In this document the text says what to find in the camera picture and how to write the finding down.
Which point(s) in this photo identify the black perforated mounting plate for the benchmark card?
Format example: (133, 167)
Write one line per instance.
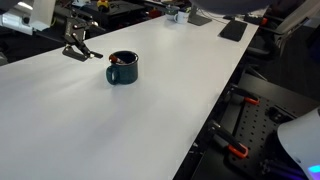
(256, 129)

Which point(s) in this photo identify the orange black clamp far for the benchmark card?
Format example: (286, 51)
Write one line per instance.
(248, 96)

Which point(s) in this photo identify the red white marker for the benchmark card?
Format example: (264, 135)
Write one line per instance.
(115, 59)

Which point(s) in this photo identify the white mug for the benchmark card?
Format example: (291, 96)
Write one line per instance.
(181, 17)

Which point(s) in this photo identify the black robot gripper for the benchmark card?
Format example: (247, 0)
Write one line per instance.
(74, 33)

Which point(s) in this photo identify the orange black clamp near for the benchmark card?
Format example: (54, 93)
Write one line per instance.
(234, 146)

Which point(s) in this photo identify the grey office chair right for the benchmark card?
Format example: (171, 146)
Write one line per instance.
(269, 41)

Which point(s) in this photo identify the orange black clamp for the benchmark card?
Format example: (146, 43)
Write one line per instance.
(248, 96)
(234, 146)

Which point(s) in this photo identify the dark green enamel mug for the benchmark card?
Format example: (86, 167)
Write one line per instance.
(123, 73)

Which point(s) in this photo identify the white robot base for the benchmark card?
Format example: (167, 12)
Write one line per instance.
(300, 138)

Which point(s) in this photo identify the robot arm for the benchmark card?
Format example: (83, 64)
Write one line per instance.
(50, 20)

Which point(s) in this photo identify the black keyboard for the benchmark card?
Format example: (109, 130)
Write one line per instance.
(234, 30)

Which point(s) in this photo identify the grey monitor stand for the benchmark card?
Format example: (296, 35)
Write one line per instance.
(196, 19)

